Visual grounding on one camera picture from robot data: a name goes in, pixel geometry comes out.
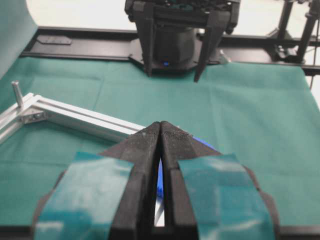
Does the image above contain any green table cloth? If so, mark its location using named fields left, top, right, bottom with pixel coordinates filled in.
left=0, top=0, right=320, bottom=226

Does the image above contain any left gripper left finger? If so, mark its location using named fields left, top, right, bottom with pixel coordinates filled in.
left=32, top=122, right=160, bottom=240

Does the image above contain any black tripod stand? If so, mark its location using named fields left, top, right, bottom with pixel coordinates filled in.
left=267, top=0, right=320, bottom=64

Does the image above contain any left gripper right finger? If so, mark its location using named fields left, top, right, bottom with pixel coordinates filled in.
left=160, top=121, right=279, bottom=240

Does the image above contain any black table edge rail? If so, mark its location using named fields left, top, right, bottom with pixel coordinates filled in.
left=21, top=27, right=320, bottom=76

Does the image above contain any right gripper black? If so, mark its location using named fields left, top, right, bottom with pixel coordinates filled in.
left=124, top=0, right=240, bottom=83

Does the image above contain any blue plastic gear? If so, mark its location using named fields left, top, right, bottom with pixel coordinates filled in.
left=156, top=136, right=221, bottom=199

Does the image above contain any square aluminium extrusion frame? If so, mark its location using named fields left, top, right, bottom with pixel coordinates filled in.
left=0, top=92, right=145, bottom=226

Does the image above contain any steel shaft at frame corner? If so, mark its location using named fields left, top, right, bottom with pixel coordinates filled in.
left=11, top=81, right=24, bottom=108

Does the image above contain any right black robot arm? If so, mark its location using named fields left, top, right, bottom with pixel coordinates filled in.
left=124, top=0, right=241, bottom=82

